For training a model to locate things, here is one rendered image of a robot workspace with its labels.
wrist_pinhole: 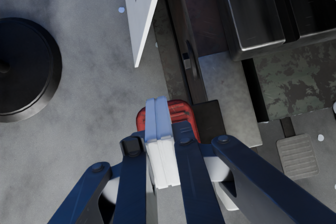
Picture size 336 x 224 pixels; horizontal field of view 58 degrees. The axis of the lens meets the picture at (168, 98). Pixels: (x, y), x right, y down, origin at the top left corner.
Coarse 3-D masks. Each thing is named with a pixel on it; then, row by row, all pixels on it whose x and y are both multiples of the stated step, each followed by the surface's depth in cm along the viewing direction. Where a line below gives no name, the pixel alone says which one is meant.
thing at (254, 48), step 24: (216, 0) 43; (240, 0) 37; (264, 0) 37; (288, 0) 37; (312, 0) 37; (240, 24) 37; (264, 24) 37; (288, 24) 38; (312, 24) 37; (240, 48) 37; (264, 48) 38; (288, 48) 42
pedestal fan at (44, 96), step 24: (0, 24) 109; (24, 24) 109; (0, 48) 108; (24, 48) 108; (48, 48) 108; (0, 72) 107; (24, 72) 107; (48, 72) 106; (0, 96) 106; (24, 96) 106; (48, 96) 107; (0, 120) 107
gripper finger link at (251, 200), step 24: (216, 144) 14; (240, 144) 14; (240, 168) 12; (264, 168) 12; (240, 192) 13; (264, 192) 10; (288, 192) 10; (264, 216) 11; (288, 216) 9; (312, 216) 9
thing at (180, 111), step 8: (168, 104) 31; (176, 104) 30; (184, 104) 31; (144, 112) 31; (176, 112) 30; (184, 112) 30; (192, 112) 31; (136, 120) 31; (144, 120) 30; (176, 120) 30; (184, 120) 30; (192, 120) 30; (144, 128) 30; (192, 128) 30
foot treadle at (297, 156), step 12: (288, 120) 90; (288, 132) 89; (276, 144) 88; (288, 144) 88; (300, 144) 88; (288, 156) 88; (300, 156) 88; (312, 156) 87; (288, 168) 87; (300, 168) 87; (312, 168) 87
